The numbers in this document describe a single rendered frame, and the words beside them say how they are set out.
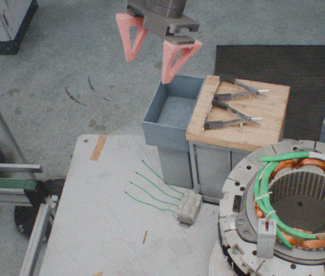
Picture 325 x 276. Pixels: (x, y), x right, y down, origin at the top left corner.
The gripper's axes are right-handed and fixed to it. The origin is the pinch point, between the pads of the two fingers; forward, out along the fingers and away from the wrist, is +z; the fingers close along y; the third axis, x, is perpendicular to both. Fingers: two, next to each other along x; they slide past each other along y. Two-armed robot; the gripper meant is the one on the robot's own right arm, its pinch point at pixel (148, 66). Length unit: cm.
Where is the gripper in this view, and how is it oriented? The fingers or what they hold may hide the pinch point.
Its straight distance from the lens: 79.9
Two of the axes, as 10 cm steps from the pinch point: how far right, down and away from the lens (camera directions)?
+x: 6.6, -1.9, 7.2
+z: -2.6, 8.5, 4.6
